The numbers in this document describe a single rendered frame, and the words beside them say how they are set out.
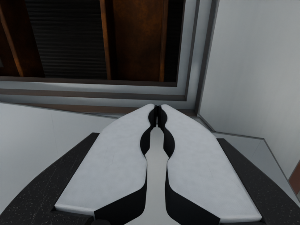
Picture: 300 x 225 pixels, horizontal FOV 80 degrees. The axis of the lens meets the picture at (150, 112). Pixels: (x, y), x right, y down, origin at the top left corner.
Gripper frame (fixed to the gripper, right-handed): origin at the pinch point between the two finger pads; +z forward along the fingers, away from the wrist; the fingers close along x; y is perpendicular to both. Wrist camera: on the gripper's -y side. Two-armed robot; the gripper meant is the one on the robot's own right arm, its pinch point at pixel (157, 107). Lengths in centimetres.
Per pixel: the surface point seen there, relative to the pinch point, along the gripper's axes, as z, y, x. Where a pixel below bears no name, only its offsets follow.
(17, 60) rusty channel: 13.2, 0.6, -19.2
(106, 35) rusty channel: 13.3, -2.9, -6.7
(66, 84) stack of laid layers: 3.1, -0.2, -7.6
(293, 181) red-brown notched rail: 3.2, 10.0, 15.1
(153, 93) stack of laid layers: 3.1, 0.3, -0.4
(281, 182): 0.6, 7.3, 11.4
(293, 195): 0.6, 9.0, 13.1
